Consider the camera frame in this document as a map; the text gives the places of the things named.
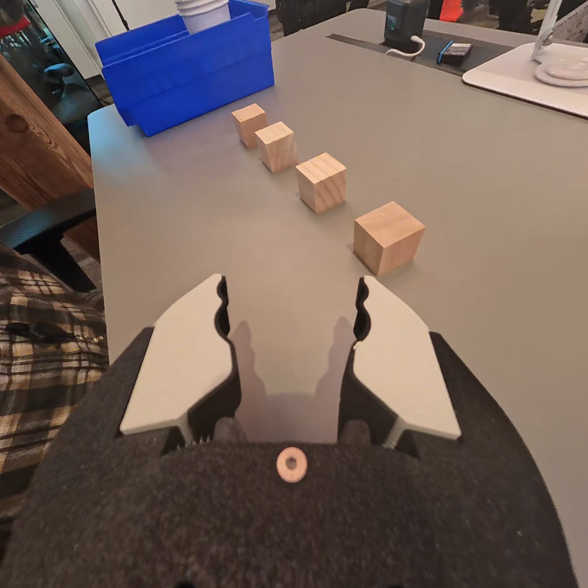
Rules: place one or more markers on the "small black battery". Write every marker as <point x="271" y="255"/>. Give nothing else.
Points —
<point x="454" y="53"/>

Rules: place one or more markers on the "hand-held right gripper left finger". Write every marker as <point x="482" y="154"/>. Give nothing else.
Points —
<point x="181" y="363"/>

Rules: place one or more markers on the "black round clip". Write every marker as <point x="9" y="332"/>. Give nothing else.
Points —
<point x="27" y="330"/>

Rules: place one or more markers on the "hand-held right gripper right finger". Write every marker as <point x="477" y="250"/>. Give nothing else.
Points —
<point x="402" y="367"/>

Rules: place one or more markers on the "wooden cube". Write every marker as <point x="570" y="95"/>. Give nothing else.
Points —
<point x="321" y="183"/>
<point x="388" y="239"/>
<point x="249" y="124"/>
<point x="275" y="149"/>

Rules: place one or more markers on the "black office chair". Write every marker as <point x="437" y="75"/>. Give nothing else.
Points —
<point x="41" y="225"/>

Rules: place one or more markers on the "wooden pillar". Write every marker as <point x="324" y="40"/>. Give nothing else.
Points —
<point x="36" y="151"/>

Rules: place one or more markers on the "black charger box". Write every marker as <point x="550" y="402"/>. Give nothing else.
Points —
<point x="404" y="20"/>

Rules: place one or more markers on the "orange traffic cone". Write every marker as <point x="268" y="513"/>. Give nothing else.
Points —
<point x="451" y="9"/>

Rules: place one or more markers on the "blue plastic bin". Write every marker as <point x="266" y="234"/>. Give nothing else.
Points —
<point x="183" y="78"/>

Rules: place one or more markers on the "white document stand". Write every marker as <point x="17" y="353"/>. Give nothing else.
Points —
<point x="528" y="82"/>

